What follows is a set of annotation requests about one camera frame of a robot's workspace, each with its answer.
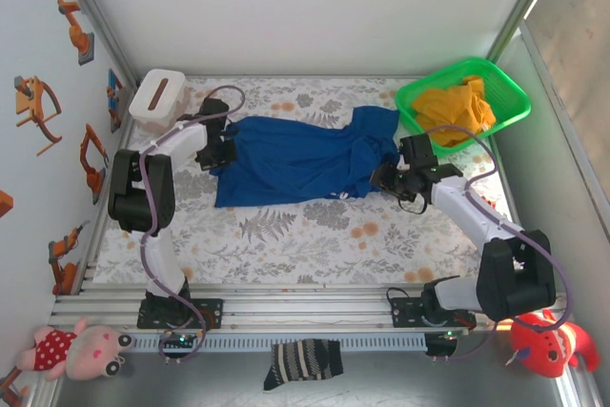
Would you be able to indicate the blue t-shirt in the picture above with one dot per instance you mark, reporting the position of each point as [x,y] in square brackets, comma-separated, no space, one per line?
[295,159]

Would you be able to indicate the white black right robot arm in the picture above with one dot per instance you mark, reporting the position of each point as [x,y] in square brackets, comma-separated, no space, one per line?
[476,216]

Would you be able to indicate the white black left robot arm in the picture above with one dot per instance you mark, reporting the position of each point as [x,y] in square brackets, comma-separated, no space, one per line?
[164,264]

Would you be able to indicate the yellow cloth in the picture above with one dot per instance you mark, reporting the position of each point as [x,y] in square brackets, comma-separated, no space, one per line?
[453,111]

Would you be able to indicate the white tissue box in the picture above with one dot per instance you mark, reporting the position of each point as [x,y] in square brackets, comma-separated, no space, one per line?
[143,97]

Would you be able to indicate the green plastic basket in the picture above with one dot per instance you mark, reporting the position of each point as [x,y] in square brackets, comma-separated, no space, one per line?
[512,95]

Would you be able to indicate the floral table mat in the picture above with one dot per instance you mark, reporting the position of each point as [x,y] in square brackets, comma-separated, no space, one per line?
[286,254]

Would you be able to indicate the small circuit board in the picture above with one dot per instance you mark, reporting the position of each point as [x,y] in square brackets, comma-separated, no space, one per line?
[445,338]
[180,341]

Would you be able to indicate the orange claw sticker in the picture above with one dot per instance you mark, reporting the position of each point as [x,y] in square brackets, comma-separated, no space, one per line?
[33,107]

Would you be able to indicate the orange block sticker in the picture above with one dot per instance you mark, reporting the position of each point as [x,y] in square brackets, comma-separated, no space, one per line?
[5,204]

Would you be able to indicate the black striped sock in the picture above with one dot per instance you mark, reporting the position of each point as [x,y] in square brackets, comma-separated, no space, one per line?
[300,364]

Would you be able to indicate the red monster plush toy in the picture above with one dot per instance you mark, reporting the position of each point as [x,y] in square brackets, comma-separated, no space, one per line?
[548,350]

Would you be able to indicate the pink pig plush toy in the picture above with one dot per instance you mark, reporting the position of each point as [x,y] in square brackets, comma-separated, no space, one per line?
[90,350]

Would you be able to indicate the blue orange wall sticker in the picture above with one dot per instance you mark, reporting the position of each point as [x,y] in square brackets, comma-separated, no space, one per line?
[114,97]

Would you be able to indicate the grey side rail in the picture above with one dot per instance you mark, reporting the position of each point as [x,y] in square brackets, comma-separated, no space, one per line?
[569,145]

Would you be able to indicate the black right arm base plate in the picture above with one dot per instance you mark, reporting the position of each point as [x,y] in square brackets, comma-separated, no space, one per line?
[405,316]

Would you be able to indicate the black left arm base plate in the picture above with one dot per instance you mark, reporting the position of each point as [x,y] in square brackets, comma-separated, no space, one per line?
[212,314]

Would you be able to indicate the aluminium table frame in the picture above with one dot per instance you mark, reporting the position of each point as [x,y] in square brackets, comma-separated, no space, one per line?
[310,314]

